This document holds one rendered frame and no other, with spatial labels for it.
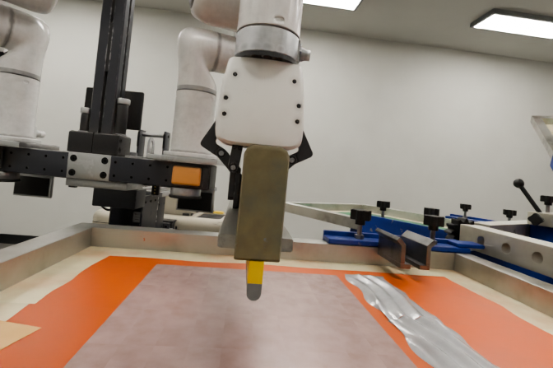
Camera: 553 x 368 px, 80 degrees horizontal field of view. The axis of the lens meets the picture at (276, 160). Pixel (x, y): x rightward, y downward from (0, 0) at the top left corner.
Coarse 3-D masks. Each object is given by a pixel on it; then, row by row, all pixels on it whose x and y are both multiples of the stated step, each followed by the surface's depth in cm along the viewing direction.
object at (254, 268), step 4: (248, 260) 23; (252, 260) 21; (248, 264) 23; (252, 264) 21; (256, 264) 21; (260, 264) 21; (248, 268) 22; (252, 268) 21; (256, 268) 21; (260, 268) 21; (248, 272) 22; (252, 272) 21; (256, 272) 21; (260, 272) 21; (248, 276) 21; (252, 276) 21; (256, 276) 21; (260, 276) 21; (248, 280) 21; (252, 280) 21; (256, 280) 21; (260, 280) 21
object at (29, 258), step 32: (96, 224) 64; (0, 256) 40; (32, 256) 44; (64, 256) 52; (288, 256) 64; (320, 256) 65; (352, 256) 66; (448, 256) 68; (0, 288) 38; (512, 288) 53; (544, 288) 48
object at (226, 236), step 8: (232, 200) 45; (232, 208) 37; (232, 216) 32; (224, 224) 28; (232, 224) 28; (224, 232) 24; (232, 232) 25; (288, 232) 27; (224, 240) 24; (232, 240) 24; (288, 240) 24; (232, 248) 24; (288, 248) 24
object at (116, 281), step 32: (64, 288) 41; (96, 288) 42; (128, 288) 43; (160, 288) 44; (192, 288) 45; (224, 288) 46; (288, 288) 48; (320, 288) 49; (352, 288) 51; (416, 288) 54; (448, 288) 55; (384, 320) 40; (448, 320) 42; (480, 320) 43; (512, 320) 44
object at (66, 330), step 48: (48, 336) 30; (96, 336) 31; (144, 336) 31; (192, 336) 32; (240, 336) 33; (288, 336) 34; (336, 336) 35; (384, 336) 36; (480, 336) 38; (528, 336) 39
